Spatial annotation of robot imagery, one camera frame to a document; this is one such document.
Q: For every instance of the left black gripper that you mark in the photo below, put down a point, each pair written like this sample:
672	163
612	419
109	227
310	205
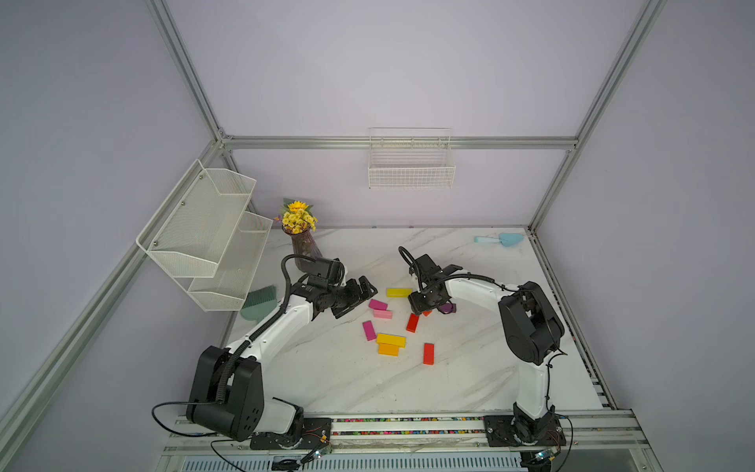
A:
355	295

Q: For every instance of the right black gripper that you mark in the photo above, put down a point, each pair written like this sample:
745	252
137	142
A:
418	306

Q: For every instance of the purple block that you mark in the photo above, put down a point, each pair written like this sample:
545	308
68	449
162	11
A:
448	308

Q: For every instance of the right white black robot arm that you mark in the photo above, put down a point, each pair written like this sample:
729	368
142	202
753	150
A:
532	330

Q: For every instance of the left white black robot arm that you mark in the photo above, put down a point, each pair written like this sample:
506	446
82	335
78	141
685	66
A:
228	397

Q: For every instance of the magenta block upper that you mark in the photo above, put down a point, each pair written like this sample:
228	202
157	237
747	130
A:
378	305

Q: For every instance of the magenta block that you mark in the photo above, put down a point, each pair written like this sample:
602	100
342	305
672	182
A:
369	331
378	305

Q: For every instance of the light pink block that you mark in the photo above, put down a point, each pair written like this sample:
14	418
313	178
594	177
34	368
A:
383	314

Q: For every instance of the magenta block lower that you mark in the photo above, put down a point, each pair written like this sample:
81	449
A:
369	331

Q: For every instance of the yellow large block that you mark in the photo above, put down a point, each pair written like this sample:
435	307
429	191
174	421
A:
390	339

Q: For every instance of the orange block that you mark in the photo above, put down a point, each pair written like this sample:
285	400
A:
388	350

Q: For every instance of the dark glass vase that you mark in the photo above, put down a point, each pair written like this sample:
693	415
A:
304	244

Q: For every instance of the teal scoop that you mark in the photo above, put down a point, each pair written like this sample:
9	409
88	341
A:
505	239

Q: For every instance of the yellow flower bouquet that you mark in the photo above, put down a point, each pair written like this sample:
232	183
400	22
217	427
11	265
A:
296	217

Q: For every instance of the lower white mesh shelf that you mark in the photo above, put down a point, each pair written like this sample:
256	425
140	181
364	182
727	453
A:
227	291

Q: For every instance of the white mesh shelf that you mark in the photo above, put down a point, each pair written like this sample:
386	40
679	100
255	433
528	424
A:
227	291
191	232

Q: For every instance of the upper white mesh shelf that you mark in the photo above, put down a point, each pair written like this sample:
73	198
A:
191	232

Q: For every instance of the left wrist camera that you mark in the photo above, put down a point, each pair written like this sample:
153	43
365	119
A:
324	272

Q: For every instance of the white wire wall basket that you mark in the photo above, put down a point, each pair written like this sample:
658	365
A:
410	159

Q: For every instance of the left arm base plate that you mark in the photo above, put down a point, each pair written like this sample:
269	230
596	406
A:
304	434

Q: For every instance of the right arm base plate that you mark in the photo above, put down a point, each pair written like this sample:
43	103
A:
518	431

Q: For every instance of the aluminium front rail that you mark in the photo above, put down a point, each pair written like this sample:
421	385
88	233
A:
570	430

